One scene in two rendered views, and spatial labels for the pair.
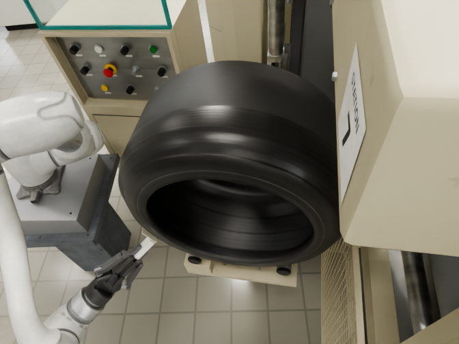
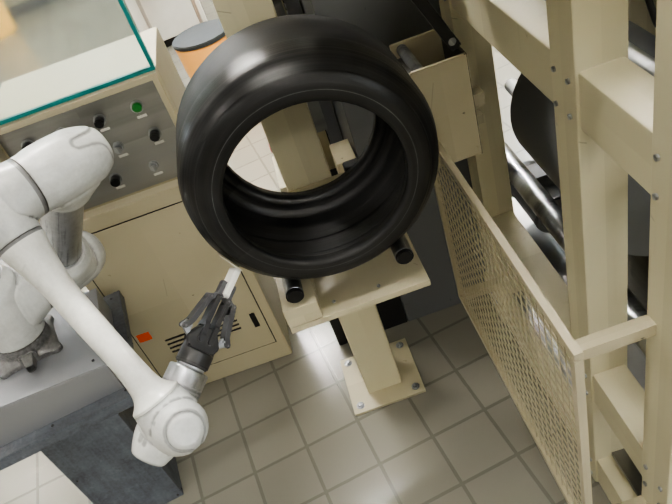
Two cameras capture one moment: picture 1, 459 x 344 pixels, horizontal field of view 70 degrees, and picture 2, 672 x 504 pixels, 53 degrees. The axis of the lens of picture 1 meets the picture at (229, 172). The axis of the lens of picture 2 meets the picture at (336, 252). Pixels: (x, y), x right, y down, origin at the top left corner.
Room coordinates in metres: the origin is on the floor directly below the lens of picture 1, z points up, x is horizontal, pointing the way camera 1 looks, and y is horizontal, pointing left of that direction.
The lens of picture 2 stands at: (-0.78, 0.36, 1.97)
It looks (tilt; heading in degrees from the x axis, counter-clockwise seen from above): 39 degrees down; 344
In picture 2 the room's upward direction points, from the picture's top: 20 degrees counter-clockwise
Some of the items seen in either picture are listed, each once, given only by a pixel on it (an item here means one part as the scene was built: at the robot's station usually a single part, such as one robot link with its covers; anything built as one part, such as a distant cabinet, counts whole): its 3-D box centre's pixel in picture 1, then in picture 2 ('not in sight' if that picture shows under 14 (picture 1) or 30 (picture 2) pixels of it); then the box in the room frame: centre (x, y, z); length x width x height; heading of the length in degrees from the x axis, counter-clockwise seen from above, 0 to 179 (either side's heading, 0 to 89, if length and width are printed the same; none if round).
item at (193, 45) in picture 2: not in sight; (218, 75); (3.32, -0.47, 0.29); 0.38 x 0.37 x 0.58; 83
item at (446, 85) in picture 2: not in sight; (436, 99); (0.66, -0.46, 1.05); 0.20 x 0.15 x 0.30; 163
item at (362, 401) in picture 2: not in sight; (380, 374); (0.81, -0.09, 0.01); 0.27 x 0.27 x 0.02; 73
